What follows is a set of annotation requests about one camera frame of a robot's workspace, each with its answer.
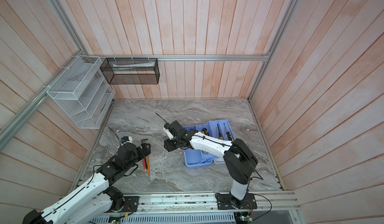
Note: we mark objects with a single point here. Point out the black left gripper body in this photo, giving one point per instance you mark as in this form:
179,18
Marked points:
138,156

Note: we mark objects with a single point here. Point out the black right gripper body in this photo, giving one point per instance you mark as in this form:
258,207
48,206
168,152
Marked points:
178,140

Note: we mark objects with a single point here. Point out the orange handled screwdriver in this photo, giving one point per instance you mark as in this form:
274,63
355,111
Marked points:
148,165

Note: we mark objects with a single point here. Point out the white blue plastic toolbox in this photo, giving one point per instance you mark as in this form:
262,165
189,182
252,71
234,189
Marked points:
207,149

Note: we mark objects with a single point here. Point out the yellow black stubby screwdriver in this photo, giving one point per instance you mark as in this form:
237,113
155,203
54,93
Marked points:
229,136

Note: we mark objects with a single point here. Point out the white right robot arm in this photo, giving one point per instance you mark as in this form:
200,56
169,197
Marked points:
239,159

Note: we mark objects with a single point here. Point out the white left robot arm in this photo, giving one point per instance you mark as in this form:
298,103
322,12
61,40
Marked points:
97,194

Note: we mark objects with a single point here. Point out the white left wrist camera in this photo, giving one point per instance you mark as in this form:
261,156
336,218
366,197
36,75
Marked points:
126,139

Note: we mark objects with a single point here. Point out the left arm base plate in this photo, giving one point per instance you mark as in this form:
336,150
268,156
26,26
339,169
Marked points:
125,204

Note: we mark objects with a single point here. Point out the white wire mesh shelf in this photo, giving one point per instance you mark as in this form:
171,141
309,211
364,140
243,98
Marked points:
84,97

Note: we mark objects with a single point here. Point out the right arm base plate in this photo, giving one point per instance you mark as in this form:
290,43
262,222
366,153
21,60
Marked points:
229,202

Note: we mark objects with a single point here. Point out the black mesh wall basket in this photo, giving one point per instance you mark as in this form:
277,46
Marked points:
131,71

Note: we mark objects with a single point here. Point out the aluminium front rail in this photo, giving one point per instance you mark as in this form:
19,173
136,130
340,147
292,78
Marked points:
206,202

